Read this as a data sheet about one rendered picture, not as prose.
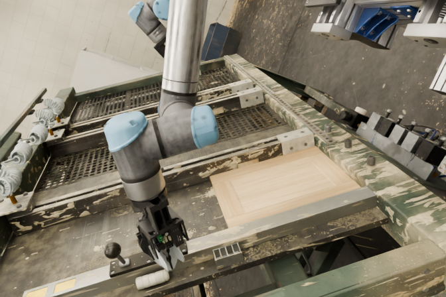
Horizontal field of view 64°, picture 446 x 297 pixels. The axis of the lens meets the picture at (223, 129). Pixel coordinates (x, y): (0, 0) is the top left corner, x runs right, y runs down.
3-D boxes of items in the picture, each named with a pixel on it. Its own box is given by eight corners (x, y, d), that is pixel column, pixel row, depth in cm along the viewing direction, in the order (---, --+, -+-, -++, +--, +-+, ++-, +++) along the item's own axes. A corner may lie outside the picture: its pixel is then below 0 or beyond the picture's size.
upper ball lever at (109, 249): (134, 269, 91) (119, 253, 80) (119, 274, 91) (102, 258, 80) (132, 255, 93) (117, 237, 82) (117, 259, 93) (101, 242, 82)
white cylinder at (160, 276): (139, 293, 88) (170, 282, 89) (135, 284, 87) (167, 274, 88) (138, 284, 91) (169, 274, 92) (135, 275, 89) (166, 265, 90)
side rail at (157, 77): (226, 73, 271) (223, 59, 266) (79, 110, 257) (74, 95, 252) (224, 71, 278) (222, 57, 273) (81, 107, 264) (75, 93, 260)
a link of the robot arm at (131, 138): (150, 118, 59) (98, 132, 58) (167, 174, 64) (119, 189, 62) (147, 104, 66) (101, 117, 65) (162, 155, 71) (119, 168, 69)
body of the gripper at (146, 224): (156, 263, 68) (138, 212, 63) (140, 240, 75) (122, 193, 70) (191, 242, 71) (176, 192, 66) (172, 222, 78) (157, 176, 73)
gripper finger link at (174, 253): (182, 281, 75) (170, 247, 71) (169, 265, 79) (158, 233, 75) (194, 272, 76) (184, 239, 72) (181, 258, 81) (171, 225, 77)
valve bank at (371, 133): (500, 159, 103) (442, 136, 95) (472, 200, 107) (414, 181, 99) (389, 105, 148) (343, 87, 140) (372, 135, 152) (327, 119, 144)
